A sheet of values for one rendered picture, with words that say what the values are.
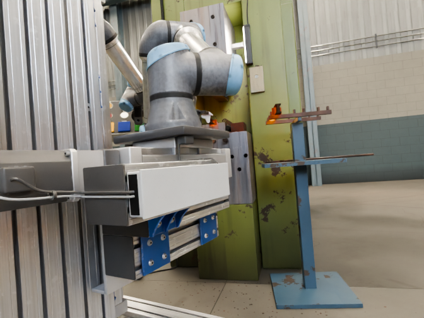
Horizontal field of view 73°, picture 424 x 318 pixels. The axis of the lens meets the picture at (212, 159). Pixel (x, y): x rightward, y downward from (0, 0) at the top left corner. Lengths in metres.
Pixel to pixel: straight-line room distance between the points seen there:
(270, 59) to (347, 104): 5.99
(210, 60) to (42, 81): 0.39
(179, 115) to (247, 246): 1.26
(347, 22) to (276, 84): 6.60
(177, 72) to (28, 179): 0.44
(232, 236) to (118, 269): 1.24
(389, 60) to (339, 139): 2.17
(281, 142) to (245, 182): 0.38
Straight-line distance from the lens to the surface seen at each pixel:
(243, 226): 1.82
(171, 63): 0.77
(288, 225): 2.00
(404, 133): 8.17
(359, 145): 7.90
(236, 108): 2.36
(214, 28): 2.06
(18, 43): 0.72
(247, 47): 2.07
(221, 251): 1.89
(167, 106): 0.73
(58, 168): 0.50
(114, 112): 1.99
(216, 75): 0.79
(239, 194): 1.79
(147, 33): 1.19
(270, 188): 1.97
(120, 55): 1.42
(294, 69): 2.50
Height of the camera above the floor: 0.73
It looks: 1 degrees up
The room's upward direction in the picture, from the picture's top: 4 degrees counter-clockwise
